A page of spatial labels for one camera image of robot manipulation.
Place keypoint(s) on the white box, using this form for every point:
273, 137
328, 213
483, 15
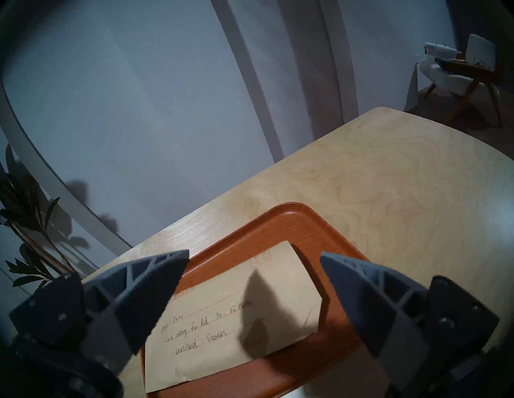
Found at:
439, 49

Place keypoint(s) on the white armchair with wooden frame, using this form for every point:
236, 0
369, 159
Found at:
480, 50

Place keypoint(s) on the tall green leafy plant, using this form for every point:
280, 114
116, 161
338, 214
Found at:
20, 188

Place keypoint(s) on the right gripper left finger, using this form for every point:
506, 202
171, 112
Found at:
124, 309

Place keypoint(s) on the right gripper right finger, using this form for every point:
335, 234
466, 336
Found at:
381, 313

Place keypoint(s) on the plain brown envelope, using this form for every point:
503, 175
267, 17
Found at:
217, 317

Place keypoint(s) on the orange tray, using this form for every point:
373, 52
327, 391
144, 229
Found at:
281, 224

